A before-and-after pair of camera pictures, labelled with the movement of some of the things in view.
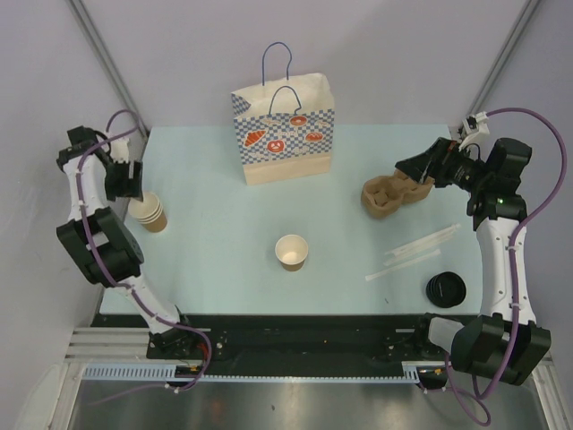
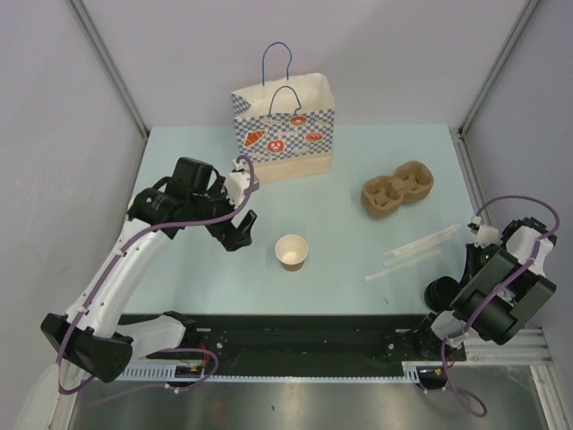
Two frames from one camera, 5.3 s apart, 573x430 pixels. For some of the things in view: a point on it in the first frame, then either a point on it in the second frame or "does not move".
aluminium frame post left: (105, 58) does not move
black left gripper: (129, 188) -> (233, 237)
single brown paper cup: (291, 251) does not move
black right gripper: (440, 159) -> (472, 266)
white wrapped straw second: (429, 253) does not move
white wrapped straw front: (402, 264) does not move
